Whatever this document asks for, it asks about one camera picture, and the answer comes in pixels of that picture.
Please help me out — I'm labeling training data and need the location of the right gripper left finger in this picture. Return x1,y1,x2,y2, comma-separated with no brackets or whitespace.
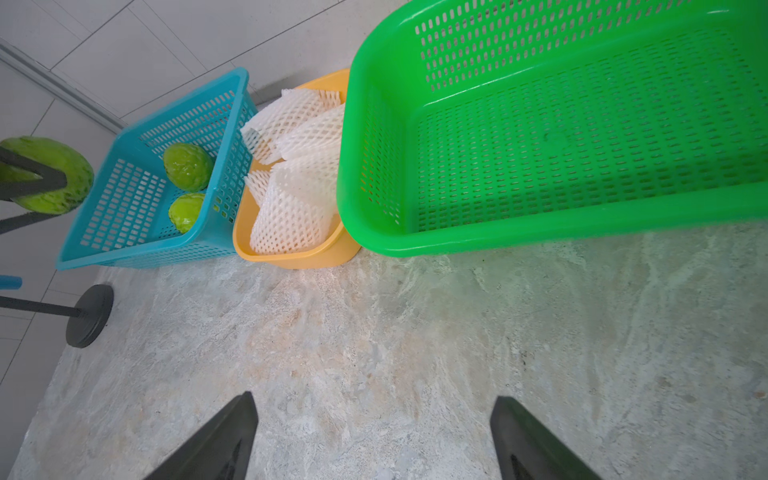
146,391,259,479

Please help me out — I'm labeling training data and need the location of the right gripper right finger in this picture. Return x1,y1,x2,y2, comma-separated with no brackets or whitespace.
490,396,600,479

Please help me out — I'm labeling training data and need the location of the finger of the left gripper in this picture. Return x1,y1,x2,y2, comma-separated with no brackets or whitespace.
0,146,68,202
0,212,57,234

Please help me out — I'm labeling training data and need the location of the teal plastic basket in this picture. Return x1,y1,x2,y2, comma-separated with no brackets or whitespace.
56,67,257,270

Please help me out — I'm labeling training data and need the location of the white foam nets pile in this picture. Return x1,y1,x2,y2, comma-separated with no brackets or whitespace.
241,89,345,255

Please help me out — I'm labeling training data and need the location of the green custard apple in basket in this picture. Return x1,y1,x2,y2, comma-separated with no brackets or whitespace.
163,143,214,193

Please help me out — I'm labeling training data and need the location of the green plastic basket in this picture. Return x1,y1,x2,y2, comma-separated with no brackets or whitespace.
337,0,767,257

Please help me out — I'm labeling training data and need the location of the microphone on black stand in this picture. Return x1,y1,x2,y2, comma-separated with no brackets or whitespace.
1,284,114,349

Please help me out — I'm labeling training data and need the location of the green custard apple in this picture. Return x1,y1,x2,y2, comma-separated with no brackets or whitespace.
163,143,214,193
1,136,94,215

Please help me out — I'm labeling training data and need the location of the yellow plastic tub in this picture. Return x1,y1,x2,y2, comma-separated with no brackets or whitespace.
232,68,361,269

